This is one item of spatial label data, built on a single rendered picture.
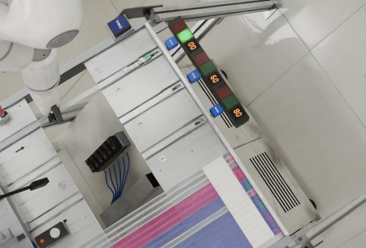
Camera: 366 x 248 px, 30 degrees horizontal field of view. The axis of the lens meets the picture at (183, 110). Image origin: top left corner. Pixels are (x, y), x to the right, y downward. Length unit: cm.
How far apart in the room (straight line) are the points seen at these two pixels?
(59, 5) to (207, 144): 86
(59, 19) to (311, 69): 153
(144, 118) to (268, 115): 84
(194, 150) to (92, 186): 60
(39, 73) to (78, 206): 45
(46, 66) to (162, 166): 48
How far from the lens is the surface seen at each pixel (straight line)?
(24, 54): 128
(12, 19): 101
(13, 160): 180
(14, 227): 172
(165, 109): 177
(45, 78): 146
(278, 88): 248
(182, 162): 174
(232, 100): 179
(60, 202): 176
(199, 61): 182
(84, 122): 222
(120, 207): 213
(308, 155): 247
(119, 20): 181
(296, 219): 233
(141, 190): 205
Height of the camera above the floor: 212
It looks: 51 degrees down
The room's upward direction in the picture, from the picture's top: 107 degrees counter-clockwise
